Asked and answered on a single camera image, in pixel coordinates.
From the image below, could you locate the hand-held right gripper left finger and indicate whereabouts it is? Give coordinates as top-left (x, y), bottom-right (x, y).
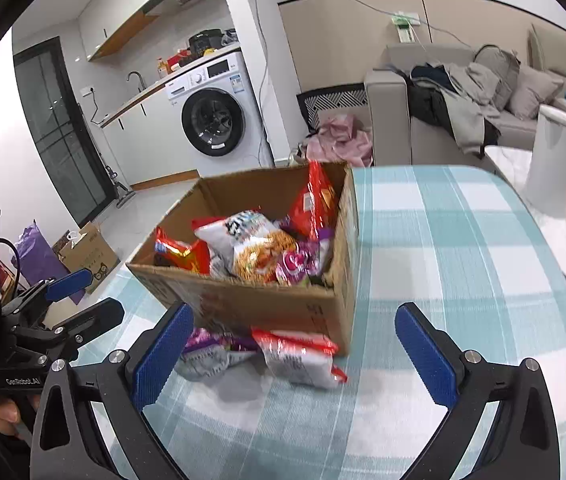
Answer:
top-left (30, 302), bottom-right (195, 480)

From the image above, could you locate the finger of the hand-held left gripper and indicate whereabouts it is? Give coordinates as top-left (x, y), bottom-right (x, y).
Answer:
top-left (0, 269), bottom-right (95, 318)
top-left (50, 297), bottom-right (125, 348)

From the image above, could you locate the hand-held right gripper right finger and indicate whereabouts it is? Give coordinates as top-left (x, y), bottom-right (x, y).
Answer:
top-left (395, 302), bottom-right (561, 480)

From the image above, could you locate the purple and white snack bag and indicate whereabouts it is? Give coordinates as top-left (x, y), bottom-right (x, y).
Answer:
top-left (175, 327), bottom-right (260, 382)

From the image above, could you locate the red cookie packet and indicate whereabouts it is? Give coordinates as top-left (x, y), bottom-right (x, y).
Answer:
top-left (154, 226), bottom-right (212, 275)

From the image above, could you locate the brown cardboard box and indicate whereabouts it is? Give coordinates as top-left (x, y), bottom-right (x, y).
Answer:
top-left (126, 160), bottom-right (361, 358)

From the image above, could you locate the red and white snack packet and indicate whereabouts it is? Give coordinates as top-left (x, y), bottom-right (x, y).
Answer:
top-left (251, 327), bottom-right (349, 391)

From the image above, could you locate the white noodle snack bag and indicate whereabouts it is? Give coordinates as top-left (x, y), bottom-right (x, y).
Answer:
top-left (193, 210), bottom-right (300, 285)

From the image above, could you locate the purple candy bag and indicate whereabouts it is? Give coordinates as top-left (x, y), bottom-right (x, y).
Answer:
top-left (274, 227), bottom-right (335, 287)

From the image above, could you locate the red chip bag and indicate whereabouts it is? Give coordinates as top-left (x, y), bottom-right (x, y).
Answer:
top-left (288, 160), bottom-right (340, 241)

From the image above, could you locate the person's left hand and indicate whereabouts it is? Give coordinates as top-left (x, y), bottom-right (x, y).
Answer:
top-left (0, 394), bottom-right (41, 436)

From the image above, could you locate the small printed cardboard box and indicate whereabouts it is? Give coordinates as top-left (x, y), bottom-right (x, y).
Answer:
top-left (53, 222), bottom-right (120, 295)

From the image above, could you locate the purple plastic bag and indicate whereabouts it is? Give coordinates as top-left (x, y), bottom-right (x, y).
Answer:
top-left (12, 220), bottom-right (86, 306)

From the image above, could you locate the floor mop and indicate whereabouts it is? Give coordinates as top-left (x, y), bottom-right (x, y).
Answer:
top-left (106, 165), bottom-right (136, 208)

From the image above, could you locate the teal checked tablecloth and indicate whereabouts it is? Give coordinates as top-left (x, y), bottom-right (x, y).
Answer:
top-left (70, 165), bottom-right (566, 480)

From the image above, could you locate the dark glass door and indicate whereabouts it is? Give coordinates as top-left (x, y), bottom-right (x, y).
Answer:
top-left (13, 40), bottom-right (116, 228)

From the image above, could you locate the white kitchen cabinet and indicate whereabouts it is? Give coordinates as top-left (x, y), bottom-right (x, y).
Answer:
top-left (100, 75), bottom-right (201, 188)

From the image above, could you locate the marble coffee table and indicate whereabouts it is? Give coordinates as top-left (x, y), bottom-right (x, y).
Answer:
top-left (483, 145), bottom-right (566, 291)

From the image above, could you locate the pink cloth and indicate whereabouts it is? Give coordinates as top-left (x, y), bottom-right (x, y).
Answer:
top-left (305, 114), bottom-right (374, 168)

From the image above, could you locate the white cylindrical bin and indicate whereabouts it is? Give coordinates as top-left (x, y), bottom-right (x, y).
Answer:
top-left (520, 105), bottom-right (566, 218)

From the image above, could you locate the white washing machine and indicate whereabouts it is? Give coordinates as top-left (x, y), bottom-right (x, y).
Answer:
top-left (164, 50), bottom-right (274, 171)

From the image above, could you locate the grey sofa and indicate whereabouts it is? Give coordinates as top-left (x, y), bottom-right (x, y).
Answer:
top-left (365, 22), bottom-right (566, 168)

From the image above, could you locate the grey hoodie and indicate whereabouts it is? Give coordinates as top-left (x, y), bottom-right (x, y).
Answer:
top-left (445, 62), bottom-right (504, 156)

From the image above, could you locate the dark jacket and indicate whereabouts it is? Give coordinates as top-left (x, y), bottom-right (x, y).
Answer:
top-left (408, 64), bottom-right (501, 146)

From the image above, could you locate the grey pillow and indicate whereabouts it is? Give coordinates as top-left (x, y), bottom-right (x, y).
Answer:
top-left (508, 65), bottom-right (566, 121)
top-left (474, 45), bottom-right (521, 111)

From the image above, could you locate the wooden wall shelf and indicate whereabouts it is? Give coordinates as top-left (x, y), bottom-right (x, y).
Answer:
top-left (88, 12), bottom-right (159, 63)

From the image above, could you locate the white wall control panel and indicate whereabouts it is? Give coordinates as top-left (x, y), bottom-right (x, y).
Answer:
top-left (391, 10), bottom-right (421, 43)

